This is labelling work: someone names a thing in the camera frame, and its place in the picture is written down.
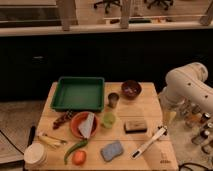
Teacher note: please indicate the orange tomato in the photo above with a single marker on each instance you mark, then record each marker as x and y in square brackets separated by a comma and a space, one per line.
[79, 157]

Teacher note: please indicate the orange plate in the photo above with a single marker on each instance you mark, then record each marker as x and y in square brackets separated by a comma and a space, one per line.
[77, 119]

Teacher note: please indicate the black office chair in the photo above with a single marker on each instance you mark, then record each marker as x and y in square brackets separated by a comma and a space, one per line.
[107, 4]

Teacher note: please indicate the blue sponge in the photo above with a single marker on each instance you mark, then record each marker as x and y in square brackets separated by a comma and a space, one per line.
[111, 151]

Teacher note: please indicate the dark red bowl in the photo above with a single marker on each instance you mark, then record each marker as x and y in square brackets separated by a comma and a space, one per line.
[131, 89]

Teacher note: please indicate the white lidded container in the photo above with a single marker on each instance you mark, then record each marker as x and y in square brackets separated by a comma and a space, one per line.
[35, 154]

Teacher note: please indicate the green chili pepper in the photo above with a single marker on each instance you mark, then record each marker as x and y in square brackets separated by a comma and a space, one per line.
[76, 146]

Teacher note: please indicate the green plastic tray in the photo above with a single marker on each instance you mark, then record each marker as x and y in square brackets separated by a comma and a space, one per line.
[79, 93]

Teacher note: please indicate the spice bottles rack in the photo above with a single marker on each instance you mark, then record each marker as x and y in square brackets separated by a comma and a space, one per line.
[200, 122]

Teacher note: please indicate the brown dried sausage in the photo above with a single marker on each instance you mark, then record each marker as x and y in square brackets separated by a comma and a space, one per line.
[62, 119]

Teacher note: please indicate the brown block eraser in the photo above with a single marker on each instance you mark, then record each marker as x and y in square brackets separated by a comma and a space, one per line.
[135, 126]

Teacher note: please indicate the white folded cloth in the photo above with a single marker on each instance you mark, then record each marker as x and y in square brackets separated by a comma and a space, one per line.
[85, 127]

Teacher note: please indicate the small metal cup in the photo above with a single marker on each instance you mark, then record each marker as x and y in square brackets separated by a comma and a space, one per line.
[113, 100]

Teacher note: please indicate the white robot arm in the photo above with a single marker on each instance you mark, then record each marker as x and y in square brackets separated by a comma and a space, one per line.
[186, 83]

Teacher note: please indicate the green plastic cup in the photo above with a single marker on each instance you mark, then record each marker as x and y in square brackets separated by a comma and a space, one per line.
[108, 120]

